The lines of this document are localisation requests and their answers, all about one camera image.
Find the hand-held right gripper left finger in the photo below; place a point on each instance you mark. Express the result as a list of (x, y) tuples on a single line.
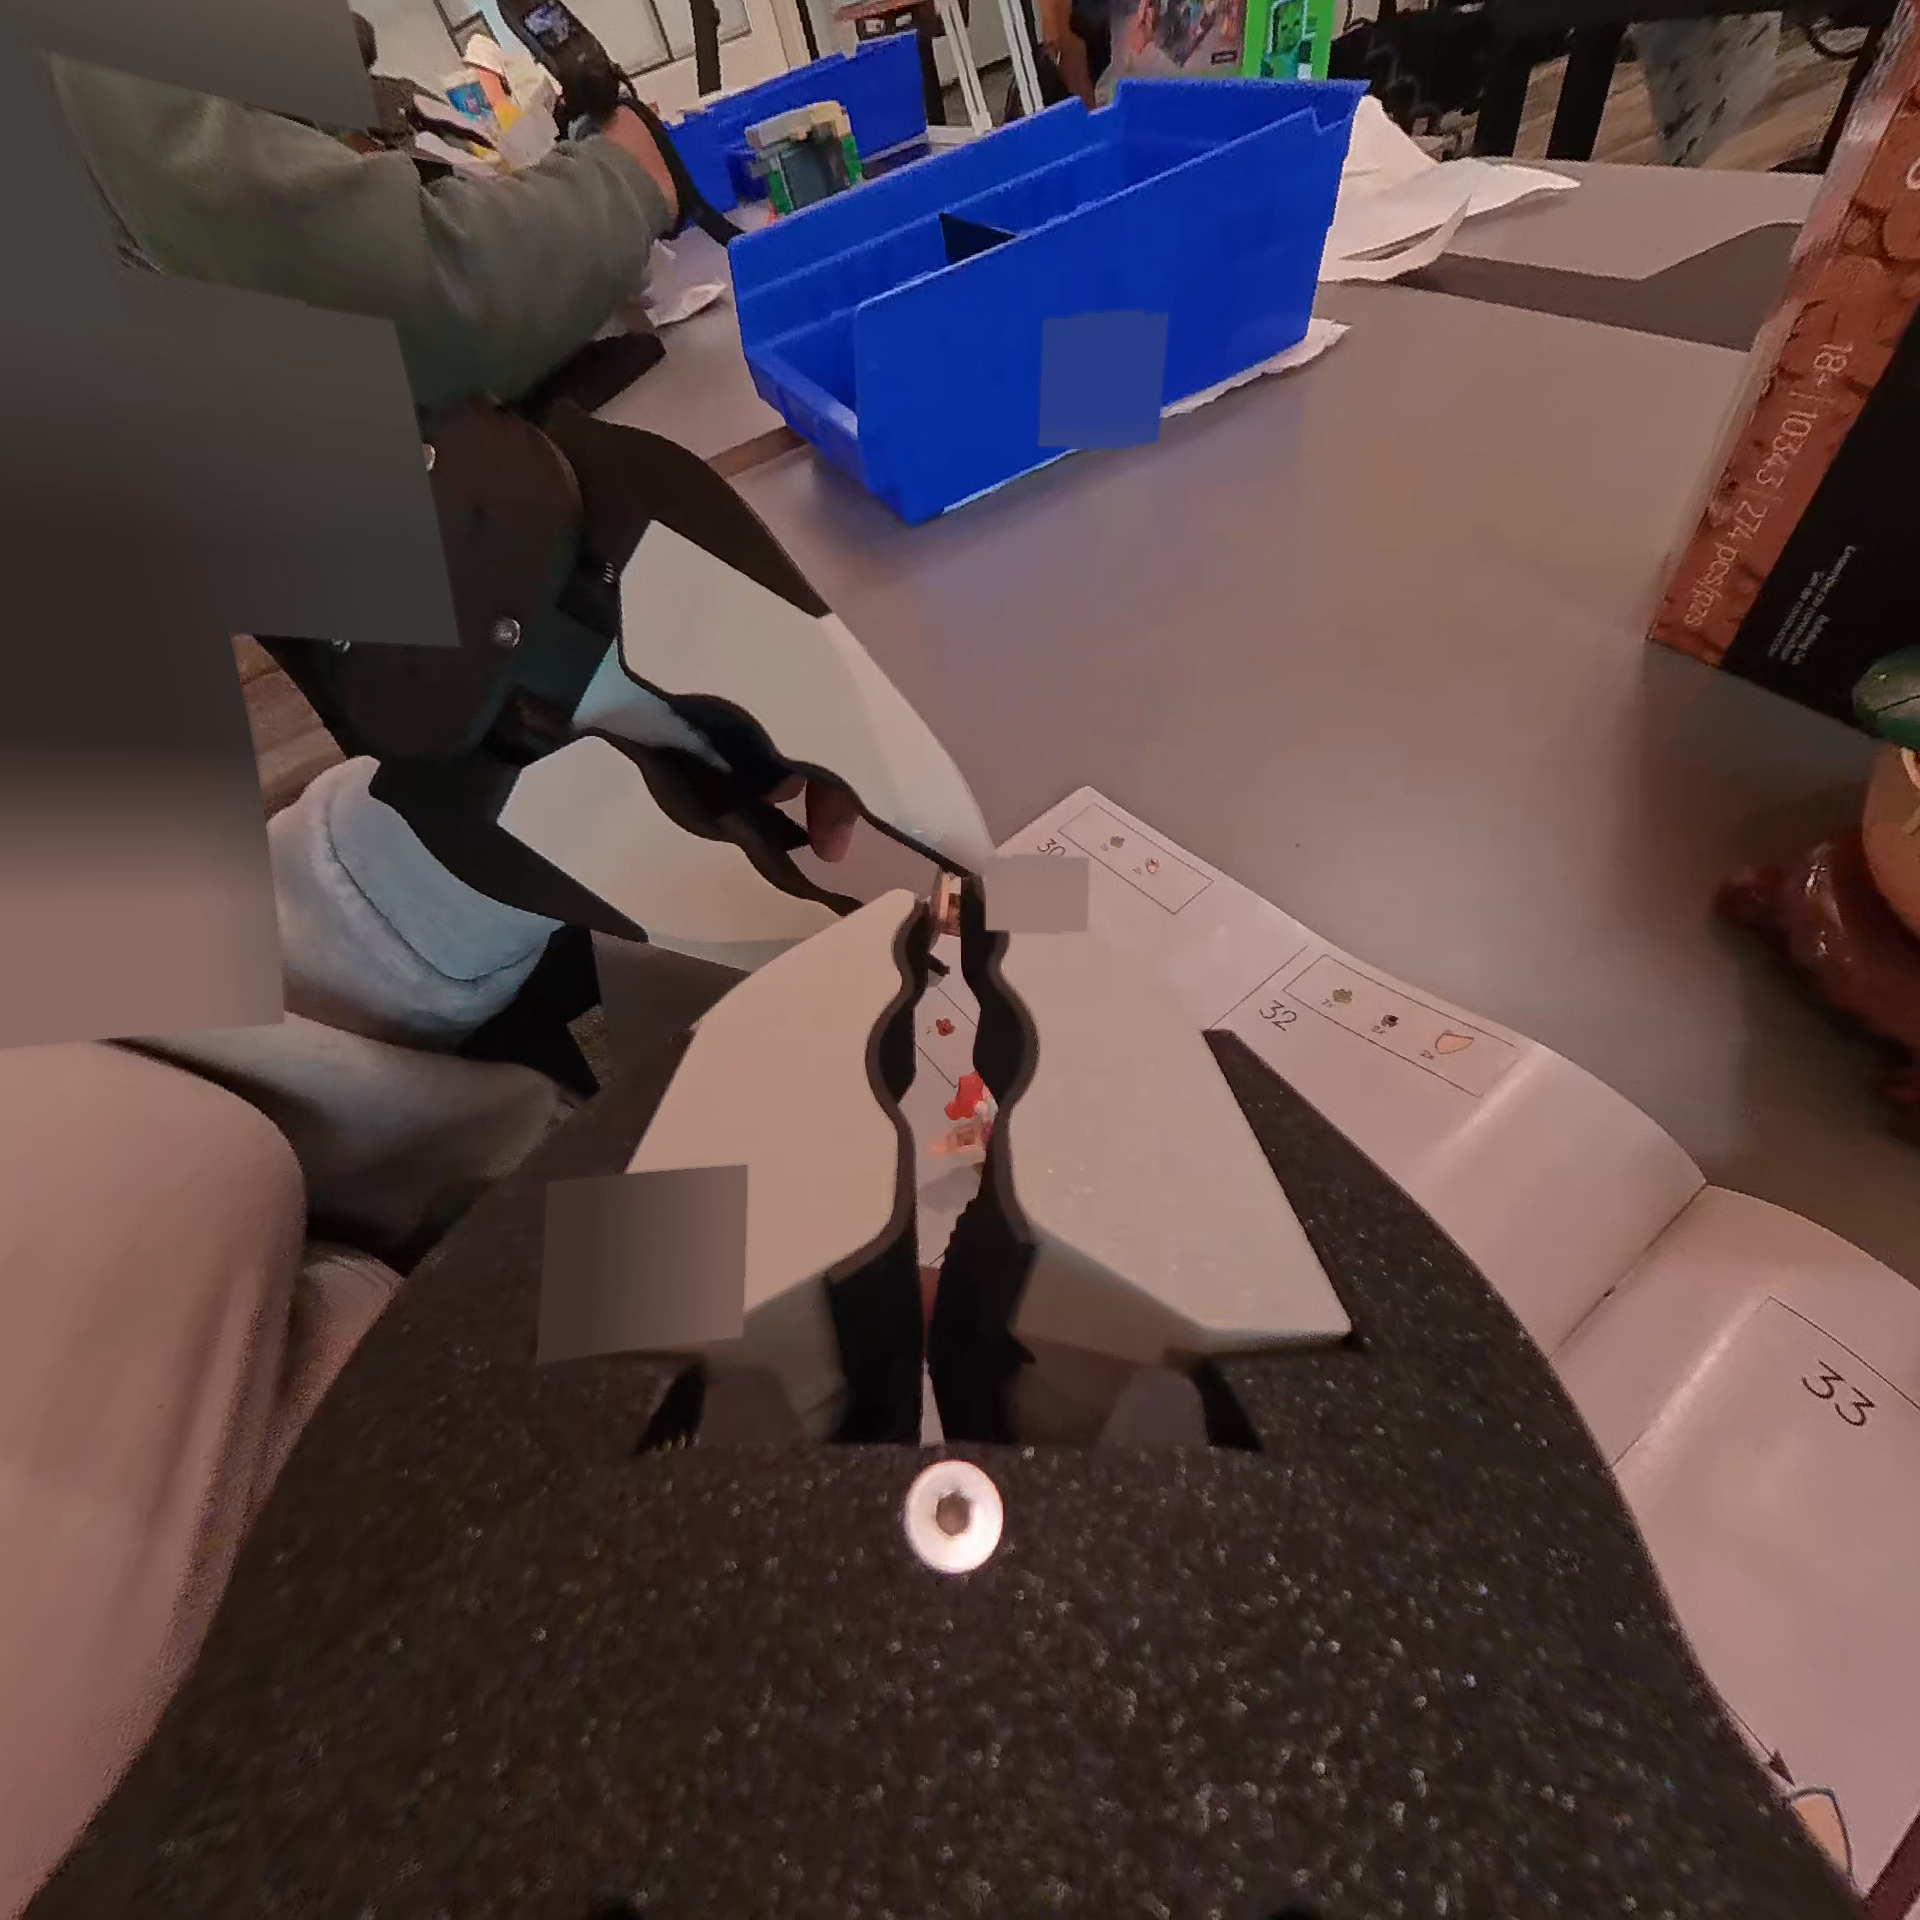
[(810, 1079)]

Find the large blue plastic bin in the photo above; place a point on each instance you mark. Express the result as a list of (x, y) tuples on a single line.
[(931, 390)]

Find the another person's forearm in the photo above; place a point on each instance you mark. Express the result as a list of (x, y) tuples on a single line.
[(375, 225)]

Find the grey desk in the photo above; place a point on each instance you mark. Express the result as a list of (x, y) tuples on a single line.
[(1350, 630)]

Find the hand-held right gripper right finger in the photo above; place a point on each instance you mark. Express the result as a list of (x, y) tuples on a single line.
[(1142, 1201)]

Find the small tan brick piece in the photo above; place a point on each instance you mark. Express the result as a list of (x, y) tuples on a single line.
[(946, 905)]

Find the tan brick model red flower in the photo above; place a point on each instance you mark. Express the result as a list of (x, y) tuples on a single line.
[(965, 1118)]

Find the brown black cardboard box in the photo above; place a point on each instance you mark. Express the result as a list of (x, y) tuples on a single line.
[(1830, 451)]

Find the grey green brick model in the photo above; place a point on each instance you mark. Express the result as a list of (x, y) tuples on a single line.
[(803, 159)]

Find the green cardboard box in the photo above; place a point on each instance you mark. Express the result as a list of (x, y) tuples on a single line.
[(1283, 37)]

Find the white paper sheets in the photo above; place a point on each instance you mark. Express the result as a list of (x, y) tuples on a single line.
[(1426, 196)]

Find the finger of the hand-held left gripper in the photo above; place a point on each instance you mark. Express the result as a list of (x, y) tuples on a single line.
[(629, 863), (841, 705)]

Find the white paper sheet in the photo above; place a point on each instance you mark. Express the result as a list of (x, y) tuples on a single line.
[(1276, 369)]

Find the person's beige trousers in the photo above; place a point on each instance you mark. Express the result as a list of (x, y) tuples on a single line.
[(119, 1349)]

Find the small blue plastic bin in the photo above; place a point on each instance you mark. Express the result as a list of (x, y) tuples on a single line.
[(885, 91)]

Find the black metal frame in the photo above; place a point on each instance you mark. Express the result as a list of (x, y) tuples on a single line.
[(1575, 61)]

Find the brown green toy figure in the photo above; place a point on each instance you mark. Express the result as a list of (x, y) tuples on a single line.
[(1846, 932)]

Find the building instruction booklet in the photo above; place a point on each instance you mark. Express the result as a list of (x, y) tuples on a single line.
[(1500, 1172)]

